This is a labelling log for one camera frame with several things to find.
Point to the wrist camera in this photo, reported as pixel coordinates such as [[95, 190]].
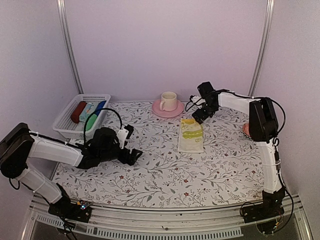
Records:
[[124, 135], [194, 99]]

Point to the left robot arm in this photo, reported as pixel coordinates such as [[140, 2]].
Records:
[[21, 145]]

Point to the light blue rolled towel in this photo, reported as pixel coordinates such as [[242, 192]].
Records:
[[88, 109]]

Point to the white plastic basket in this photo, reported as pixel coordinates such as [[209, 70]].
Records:
[[70, 130]]

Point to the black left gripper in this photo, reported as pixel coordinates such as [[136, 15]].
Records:
[[133, 158]]

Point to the left aluminium frame post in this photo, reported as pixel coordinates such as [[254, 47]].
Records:
[[62, 13]]

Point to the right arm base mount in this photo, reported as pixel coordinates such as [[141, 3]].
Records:
[[269, 208]]

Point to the cream ceramic mug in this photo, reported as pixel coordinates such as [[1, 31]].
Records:
[[168, 101]]

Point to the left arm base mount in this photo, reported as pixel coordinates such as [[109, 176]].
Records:
[[65, 209]]

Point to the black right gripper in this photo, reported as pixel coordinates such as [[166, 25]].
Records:
[[203, 116]]

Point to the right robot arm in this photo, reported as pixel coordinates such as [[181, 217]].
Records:
[[263, 129]]

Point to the front aluminium rail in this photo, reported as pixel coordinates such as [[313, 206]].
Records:
[[111, 222]]

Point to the yellow patterned towel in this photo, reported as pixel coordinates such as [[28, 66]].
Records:
[[190, 137]]

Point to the dark red rolled towel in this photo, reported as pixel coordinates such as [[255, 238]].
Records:
[[75, 116]]

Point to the green microfibre towel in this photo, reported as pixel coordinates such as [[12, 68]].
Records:
[[90, 121]]

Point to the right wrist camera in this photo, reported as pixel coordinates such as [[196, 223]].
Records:
[[194, 99]]

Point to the aluminium frame post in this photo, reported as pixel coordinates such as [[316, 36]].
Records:
[[267, 24], [62, 13]]

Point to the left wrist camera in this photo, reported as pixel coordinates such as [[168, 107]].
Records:
[[124, 135]]

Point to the right aluminium frame post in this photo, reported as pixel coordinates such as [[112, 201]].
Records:
[[267, 24]]

